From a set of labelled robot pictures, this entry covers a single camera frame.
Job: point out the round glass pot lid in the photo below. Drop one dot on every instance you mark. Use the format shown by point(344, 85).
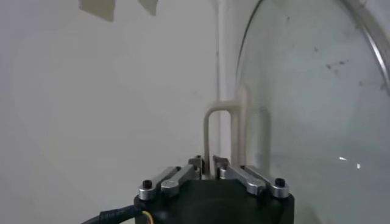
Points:
point(304, 91)

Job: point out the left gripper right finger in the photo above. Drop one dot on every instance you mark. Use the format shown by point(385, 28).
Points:
point(246, 178)

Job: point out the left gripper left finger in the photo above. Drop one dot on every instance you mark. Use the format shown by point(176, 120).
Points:
point(176, 178)

